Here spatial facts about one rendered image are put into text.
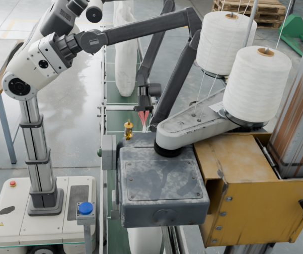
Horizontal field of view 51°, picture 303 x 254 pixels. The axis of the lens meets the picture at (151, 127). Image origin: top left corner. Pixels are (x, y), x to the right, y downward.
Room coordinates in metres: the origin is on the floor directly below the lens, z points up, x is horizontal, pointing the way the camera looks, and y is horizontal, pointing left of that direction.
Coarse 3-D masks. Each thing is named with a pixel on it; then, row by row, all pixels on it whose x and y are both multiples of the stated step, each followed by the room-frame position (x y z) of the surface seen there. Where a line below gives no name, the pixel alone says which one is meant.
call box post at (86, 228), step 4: (84, 228) 0.86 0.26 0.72; (88, 228) 0.87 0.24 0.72; (84, 232) 0.86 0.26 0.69; (88, 232) 0.87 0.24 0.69; (84, 236) 0.86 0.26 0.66; (88, 236) 0.87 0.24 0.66; (88, 240) 0.86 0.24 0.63; (88, 244) 0.86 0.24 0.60; (88, 248) 0.86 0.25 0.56; (88, 252) 0.86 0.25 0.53
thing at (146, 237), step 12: (144, 132) 1.28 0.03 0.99; (132, 228) 0.96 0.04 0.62; (144, 228) 0.92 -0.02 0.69; (156, 228) 0.92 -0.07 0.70; (132, 240) 0.94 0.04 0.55; (144, 240) 0.91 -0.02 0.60; (156, 240) 0.92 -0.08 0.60; (132, 252) 0.93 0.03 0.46; (144, 252) 0.91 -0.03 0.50; (156, 252) 0.93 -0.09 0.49
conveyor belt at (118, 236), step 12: (108, 120) 2.17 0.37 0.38; (120, 120) 2.19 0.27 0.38; (132, 120) 2.21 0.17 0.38; (108, 132) 2.01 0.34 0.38; (120, 132) 2.03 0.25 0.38; (132, 132) 2.05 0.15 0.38; (108, 180) 1.49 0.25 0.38; (108, 192) 1.39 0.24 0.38; (108, 204) 1.29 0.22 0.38; (108, 216) 1.20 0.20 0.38; (108, 228) 1.12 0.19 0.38; (120, 228) 1.12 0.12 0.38; (108, 240) 1.04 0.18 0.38; (120, 240) 1.05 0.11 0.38; (108, 252) 0.96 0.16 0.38; (120, 252) 0.97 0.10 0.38
